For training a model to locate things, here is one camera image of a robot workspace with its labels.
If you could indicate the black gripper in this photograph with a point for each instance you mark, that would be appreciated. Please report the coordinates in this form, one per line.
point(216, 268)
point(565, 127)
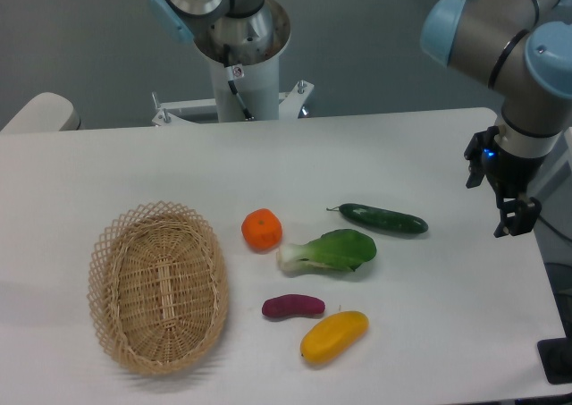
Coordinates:
point(509, 160)

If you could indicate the black device at table edge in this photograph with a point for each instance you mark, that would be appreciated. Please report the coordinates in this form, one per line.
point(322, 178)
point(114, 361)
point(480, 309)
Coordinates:
point(555, 355)

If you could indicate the beige chair armrest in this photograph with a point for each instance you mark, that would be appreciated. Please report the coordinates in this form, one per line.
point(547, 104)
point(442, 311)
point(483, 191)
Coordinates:
point(46, 112)

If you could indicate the orange tangerine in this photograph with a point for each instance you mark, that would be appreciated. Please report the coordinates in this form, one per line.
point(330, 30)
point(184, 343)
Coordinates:
point(262, 230)

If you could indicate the yellow mango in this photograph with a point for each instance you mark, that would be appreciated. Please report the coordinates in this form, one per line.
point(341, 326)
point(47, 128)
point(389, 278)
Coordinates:
point(332, 336)

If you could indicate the woven wicker basket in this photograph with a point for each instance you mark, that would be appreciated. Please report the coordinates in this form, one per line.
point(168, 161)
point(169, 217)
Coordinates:
point(158, 292)

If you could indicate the purple sweet potato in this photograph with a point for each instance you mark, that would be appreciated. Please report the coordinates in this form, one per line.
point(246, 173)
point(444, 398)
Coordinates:
point(292, 305)

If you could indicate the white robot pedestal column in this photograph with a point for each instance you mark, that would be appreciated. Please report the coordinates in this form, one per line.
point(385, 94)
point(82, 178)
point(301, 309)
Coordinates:
point(243, 59)

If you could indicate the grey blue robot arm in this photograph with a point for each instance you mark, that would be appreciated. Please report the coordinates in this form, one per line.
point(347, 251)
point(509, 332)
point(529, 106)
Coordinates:
point(504, 44)

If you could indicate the dark green cucumber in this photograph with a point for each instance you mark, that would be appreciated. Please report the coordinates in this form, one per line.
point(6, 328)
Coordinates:
point(382, 220)

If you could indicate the green bok choy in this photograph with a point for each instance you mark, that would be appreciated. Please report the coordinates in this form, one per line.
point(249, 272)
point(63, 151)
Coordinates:
point(343, 250)

